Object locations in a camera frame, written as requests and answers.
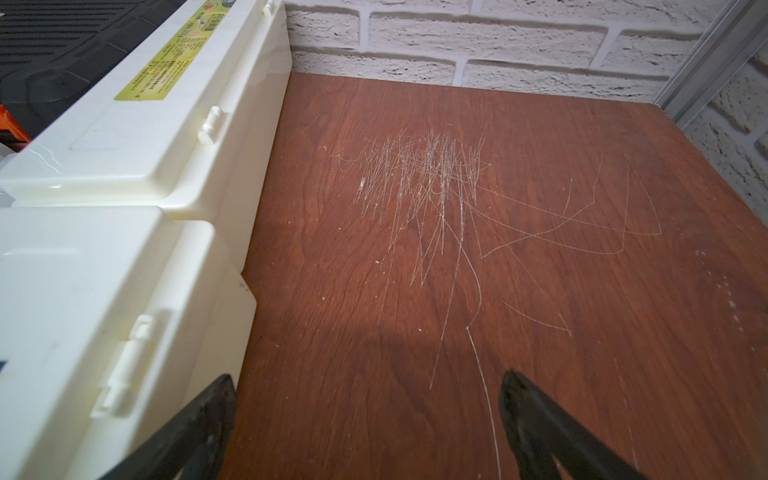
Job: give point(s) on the aluminium corner post right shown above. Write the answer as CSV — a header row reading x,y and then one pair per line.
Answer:
x,y
733,38

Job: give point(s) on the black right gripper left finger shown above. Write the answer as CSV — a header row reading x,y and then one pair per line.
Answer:
x,y
192,444

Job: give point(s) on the cream dispenser far back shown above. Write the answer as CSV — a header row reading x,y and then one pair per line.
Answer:
x,y
186,122

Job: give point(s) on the cream dispenser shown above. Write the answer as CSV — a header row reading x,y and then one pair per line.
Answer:
x,y
186,122
112,320

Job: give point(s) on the black plastic tool case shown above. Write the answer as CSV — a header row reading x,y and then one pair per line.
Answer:
x,y
53,52

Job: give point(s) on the cream dispenser right front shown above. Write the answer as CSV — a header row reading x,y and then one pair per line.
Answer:
x,y
112,320

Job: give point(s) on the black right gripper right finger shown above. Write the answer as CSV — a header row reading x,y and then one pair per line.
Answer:
x,y
545,438

